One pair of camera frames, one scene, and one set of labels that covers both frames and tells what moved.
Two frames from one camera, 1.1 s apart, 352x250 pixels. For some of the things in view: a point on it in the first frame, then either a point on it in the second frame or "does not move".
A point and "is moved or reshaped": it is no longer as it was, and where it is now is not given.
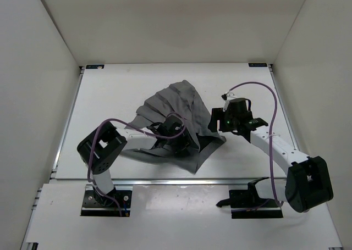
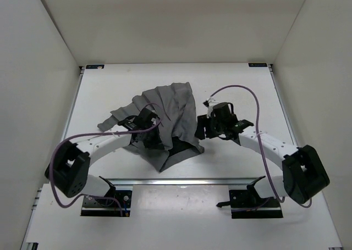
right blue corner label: x=257 y=65 does not move
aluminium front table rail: x=190 y=182 does not move
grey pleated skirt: x=180 y=99 is moved or reshaped
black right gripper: x=217 y=114 to x=203 y=121
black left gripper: x=186 y=140 to x=156 y=143
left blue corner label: x=94 y=66 does not move
